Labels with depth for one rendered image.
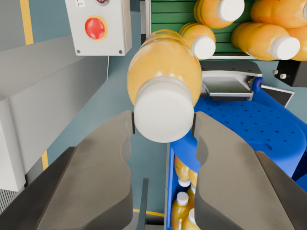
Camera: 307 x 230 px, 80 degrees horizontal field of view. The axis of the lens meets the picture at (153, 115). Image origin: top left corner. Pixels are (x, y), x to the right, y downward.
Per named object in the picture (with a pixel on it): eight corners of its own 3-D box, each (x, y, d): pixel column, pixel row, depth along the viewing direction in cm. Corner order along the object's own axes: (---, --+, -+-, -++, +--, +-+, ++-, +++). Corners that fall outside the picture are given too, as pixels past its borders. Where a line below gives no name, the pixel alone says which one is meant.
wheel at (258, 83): (249, 93, 52) (256, 94, 51) (253, 77, 50) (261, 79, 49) (254, 88, 55) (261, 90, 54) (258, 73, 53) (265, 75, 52)
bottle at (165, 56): (134, 47, 29) (95, 91, 13) (171, 18, 27) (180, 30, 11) (159, 82, 32) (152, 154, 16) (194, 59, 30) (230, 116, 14)
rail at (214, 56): (150, 56, 51) (149, 58, 48) (150, 53, 51) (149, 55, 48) (300, 57, 49) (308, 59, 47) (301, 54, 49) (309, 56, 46)
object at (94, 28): (88, 38, 35) (86, 39, 34) (85, 17, 34) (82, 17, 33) (107, 38, 35) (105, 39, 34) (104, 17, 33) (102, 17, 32)
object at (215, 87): (199, 84, 57) (208, 101, 46) (200, 76, 55) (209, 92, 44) (233, 85, 56) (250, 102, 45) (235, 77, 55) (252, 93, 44)
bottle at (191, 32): (184, 54, 54) (193, 71, 38) (173, 31, 52) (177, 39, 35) (207, 41, 52) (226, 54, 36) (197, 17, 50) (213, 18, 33)
